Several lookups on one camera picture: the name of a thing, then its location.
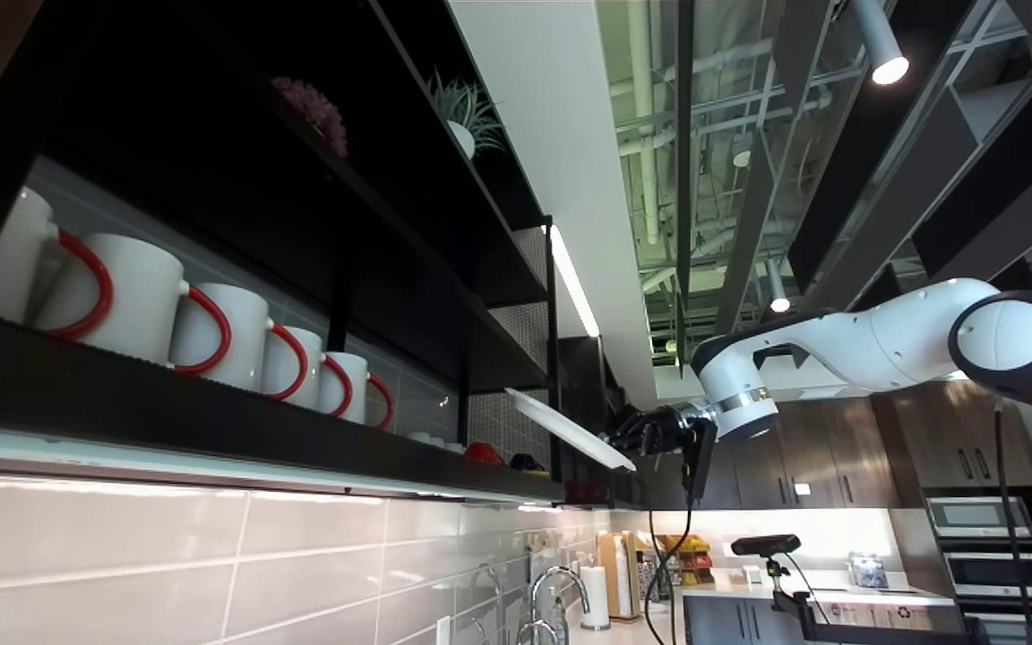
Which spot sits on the white paper towel roll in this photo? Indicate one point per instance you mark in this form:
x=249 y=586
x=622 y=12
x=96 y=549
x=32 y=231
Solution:
x=595 y=597

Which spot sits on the large ceiling spotlight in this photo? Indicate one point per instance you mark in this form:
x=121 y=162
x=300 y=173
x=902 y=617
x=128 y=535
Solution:
x=878 y=47

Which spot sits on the kitchen island counter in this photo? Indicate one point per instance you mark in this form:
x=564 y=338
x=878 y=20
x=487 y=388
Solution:
x=876 y=612

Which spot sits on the small black object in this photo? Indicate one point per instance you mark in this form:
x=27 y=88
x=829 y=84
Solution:
x=526 y=459

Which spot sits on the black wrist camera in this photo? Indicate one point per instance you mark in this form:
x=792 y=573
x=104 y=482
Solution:
x=699 y=459

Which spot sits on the black wall shelf unit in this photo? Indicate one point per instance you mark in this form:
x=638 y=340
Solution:
x=181 y=119

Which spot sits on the under-shelf light strip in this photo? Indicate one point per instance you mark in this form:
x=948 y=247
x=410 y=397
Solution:
x=181 y=468

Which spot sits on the black camera on tripod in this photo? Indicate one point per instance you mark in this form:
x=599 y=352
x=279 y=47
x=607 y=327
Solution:
x=767 y=545

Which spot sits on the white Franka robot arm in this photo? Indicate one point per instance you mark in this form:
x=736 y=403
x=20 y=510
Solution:
x=886 y=340

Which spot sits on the green plant white pot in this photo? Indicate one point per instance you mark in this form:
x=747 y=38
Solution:
x=464 y=125

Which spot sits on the plain white cup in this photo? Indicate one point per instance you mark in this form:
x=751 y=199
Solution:
x=15 y=261

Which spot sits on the built-in microwave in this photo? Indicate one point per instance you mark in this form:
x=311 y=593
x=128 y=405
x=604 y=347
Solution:
x=981 y=517

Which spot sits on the small ceiling spotlight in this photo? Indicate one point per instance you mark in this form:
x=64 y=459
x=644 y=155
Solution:
x=778 y=292

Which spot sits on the white ceramic plate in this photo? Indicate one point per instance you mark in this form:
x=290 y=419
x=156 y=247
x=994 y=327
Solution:
x=564 y=427

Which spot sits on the chrome kitchen faucet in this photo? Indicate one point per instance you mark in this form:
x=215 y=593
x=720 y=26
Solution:
x=538 y=581

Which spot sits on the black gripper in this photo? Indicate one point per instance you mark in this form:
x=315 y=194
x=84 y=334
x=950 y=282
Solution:
x=663 y=436

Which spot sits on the small red object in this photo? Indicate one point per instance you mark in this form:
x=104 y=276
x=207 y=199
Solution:
x=487 y=455

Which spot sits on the built-in oven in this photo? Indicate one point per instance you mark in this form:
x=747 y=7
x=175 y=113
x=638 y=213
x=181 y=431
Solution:
x=973 y=573

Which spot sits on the tan wooden block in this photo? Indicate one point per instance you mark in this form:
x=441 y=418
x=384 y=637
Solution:
x=622 y=578

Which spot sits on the yellow fruit bunch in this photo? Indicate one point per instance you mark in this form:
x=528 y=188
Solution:
x=691 y=556

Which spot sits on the clear glass item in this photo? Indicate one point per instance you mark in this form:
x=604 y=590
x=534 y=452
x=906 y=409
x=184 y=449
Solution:
x=870 y=572

